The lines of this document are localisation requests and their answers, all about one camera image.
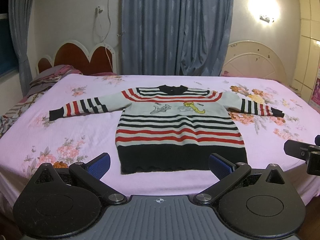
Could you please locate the striped knit child sweater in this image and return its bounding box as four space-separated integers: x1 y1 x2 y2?
49 85 284 174

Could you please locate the red heart-shaped headboard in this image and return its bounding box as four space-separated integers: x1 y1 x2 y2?
37 40 117 75

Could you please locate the pink poster on wardrobe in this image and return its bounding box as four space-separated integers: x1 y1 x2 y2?
309 69 320 113

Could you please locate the pink pillow at cream headboard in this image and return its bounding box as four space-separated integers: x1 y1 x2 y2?
220 70 233 77

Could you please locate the blue centre curtain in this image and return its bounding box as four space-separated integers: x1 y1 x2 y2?
121 0 234 76

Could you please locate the white wall charger plug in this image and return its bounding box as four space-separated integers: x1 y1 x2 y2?
95 6 104 15

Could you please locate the white hanging cable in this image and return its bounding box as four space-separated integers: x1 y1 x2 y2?
93 0 114 74

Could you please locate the wall lamp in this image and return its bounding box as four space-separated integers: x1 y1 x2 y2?
259 15 274 23

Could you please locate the grey-blue left curtain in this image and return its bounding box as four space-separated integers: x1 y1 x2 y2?
9 0 33 96

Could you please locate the dark window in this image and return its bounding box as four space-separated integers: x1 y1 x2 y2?
0 14 18 76

